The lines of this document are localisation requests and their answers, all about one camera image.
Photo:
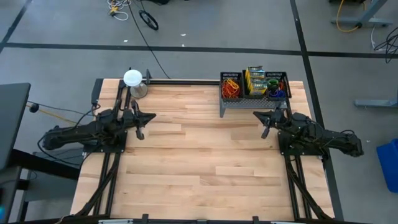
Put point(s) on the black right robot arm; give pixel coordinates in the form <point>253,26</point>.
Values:
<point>317,137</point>

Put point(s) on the blue coil wristband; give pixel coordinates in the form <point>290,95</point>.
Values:
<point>276,94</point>

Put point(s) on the orange rubber band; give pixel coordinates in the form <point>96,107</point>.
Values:
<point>236,91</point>

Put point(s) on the grey metal bar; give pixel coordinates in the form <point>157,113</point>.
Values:
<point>379,103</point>

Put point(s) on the black plastic mesh basket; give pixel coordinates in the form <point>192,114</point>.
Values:
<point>245,93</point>
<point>287,93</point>
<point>231,76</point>

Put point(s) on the black ball knob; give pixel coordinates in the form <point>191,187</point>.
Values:
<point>34,108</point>

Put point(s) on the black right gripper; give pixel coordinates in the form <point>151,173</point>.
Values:
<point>278,119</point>

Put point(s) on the large red rubber band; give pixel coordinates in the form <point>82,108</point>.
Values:
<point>230,95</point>

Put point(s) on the grey desk leg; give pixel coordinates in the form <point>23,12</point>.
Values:
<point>367,15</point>

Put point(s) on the white mushroom table lamp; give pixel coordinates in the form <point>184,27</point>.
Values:
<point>132,77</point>

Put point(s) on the yellow rubber band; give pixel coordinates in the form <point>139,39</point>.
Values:
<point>233,82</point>

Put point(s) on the grey perforated metal shelf riser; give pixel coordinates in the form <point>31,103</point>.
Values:
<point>248,104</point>

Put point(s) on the black desk frame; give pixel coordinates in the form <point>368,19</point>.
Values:
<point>46,169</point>

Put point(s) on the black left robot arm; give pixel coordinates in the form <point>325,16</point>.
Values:
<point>87,132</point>

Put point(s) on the orange coil wristband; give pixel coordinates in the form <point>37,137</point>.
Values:
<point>281,85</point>

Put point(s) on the green coil wristband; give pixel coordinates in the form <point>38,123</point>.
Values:
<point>273,82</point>

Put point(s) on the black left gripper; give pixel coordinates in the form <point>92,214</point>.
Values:
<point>133,119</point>

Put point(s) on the blue plastic bin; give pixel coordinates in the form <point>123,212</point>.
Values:
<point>388,165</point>

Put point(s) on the black flat monitor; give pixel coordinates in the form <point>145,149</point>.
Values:
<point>12,124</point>

